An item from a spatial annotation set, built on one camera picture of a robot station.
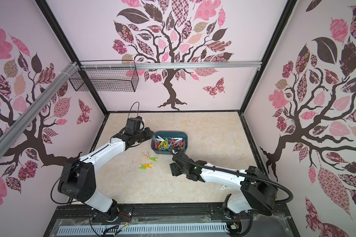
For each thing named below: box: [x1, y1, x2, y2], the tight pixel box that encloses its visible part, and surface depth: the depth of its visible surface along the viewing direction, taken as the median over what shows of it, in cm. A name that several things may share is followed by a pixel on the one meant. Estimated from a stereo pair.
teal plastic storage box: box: [150, 130, 188, 155], surface depth 102 cm
